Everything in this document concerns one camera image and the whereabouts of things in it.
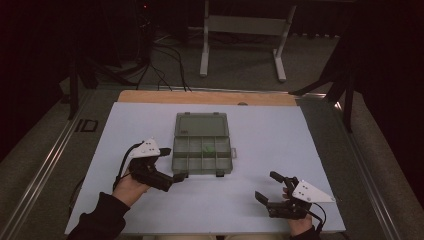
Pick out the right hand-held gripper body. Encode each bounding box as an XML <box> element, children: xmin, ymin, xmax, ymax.
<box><xmin>266</xmin><ymin>176</ymin><xmax>336</xmax><ymax>220</ymax></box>

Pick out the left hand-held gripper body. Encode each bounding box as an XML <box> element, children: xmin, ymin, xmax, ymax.
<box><xmin>128</xmin><ymin>138</ymin><xmax>175</xmax><ymax>193</ymax></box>

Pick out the clear grey compartment box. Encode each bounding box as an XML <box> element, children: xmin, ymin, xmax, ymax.
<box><xmin>171</xmin><ymin>111</ymin><xmax>238</xmax><ymax>179</ymax></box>

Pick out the person's right hand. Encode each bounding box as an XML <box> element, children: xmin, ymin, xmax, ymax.
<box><xmin>282</xmin><ymin>186</ymin><xmax>314</xmax><ymax>236</ymax></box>

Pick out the person's left hand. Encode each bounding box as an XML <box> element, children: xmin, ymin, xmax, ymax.
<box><xmin>111</xmin><ymin>168</ymin><xmax>152</xmax><ymax>208</ymax></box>

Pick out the white table mat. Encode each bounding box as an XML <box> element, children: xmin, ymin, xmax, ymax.
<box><xmin>64</xmin><ymin>101</ymin><xmax>347</xmax><ymax>236</ymax></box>

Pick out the black stand with slanted legs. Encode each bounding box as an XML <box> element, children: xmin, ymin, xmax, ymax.
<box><xmin>59</xmin><ymin>56</ymin><xmax>101</xmax><ymax>121</ymax></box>

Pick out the black tripod stand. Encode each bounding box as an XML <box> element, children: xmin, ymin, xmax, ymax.
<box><xmin>288</xmin><ymin>33</ymin><xmax>356</xmax><ymax>134</ymax></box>

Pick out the dark equipment with red light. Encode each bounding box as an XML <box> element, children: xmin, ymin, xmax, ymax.
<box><xmin>134</xmin><ymin>0</ymin><xmax>158</xmax><ymax>64</ymax></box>

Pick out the white power strip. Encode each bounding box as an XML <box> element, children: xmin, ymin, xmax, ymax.
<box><xmin>293</xmin><ymin>31</ymin><xmax>341</xmax><ymax>39</ymax></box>

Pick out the right hand-held gripper black cable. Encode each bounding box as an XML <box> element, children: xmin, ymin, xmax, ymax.
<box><xmin>309</xmin><ymin>202</ymin><xmax>328</xmax><ymax>234</ymax></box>

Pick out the hand-held gripper black cable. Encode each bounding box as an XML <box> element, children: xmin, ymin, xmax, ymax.
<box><xmin>113</xmin><ymin>142</ymin><xmax>144</xmax><ymax>192</ymax></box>
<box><xmin>309</xmin><ymin>202</ymin><xmax>328</xmax><ymax>234</ymax></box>

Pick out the left hand-held gripper black cable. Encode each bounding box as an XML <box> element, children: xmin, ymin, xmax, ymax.
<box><xmin>113</xmin><ymin>142</ymin><xmax>144</xmax><ymax>192</ymax></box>

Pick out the metal floor rail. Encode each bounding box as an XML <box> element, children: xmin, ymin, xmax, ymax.
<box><xmin>96</xmin><ymin>84</ymin><xmax>328</xmax><ymax>99</ymax></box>
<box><xmin>294</xmin><ymin>94</ymin><xmax>401</xmax><ymax>240</ymax></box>
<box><xmin>0</xmin><ymin>89</ymin><xmax>93</xmax><ymax>240</ymax></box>

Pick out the black floor cable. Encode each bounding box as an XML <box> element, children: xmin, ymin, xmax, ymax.
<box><xmin>136</xmin><ymin>61</ymin><xmax>173</xmax><ymax>92</ymax></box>
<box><xmin>151</xmin><ymin>43</ymin><xmax>193</xmax><ymax>92</ymax></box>

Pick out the black cable beside table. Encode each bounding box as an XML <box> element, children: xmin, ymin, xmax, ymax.
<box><xmin>68</xmin><ymin>178</ymin><xmax>84</xmax><ymax>218</ymax></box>

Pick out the white metal table frame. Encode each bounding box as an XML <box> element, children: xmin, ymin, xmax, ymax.
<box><xmin>199</xmin><ymin>0</ymin><xmax>298</xmax><ymax>83</ymax></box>

